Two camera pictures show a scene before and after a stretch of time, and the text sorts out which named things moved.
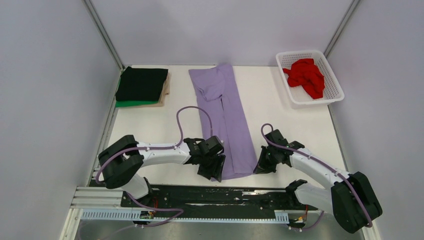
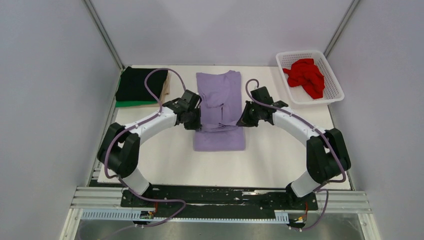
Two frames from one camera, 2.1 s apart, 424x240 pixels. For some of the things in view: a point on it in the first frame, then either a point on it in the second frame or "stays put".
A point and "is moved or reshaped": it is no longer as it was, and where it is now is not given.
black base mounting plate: (214, 201) stays put
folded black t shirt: (140, 84) stays put
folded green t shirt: (124, 103) stays put
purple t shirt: (219, 94) is moved or reshaped
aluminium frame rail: (97, 198) stays put
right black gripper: (261, 167) -> (245, 121)
